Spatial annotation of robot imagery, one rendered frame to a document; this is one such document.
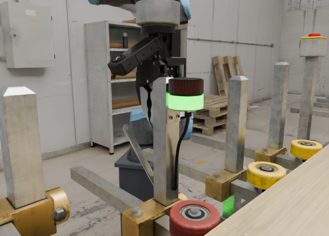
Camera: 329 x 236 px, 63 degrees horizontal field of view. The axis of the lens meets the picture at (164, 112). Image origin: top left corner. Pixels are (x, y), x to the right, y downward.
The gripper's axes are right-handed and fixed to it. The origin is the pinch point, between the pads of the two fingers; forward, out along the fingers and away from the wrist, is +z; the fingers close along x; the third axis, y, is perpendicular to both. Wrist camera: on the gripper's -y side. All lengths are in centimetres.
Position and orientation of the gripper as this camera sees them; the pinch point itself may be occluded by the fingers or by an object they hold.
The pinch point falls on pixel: (151, 122)
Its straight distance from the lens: 58.6
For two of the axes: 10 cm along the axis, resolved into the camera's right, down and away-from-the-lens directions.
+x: -7.0, -1.4, 7.0
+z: 0.0, 9.8, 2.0
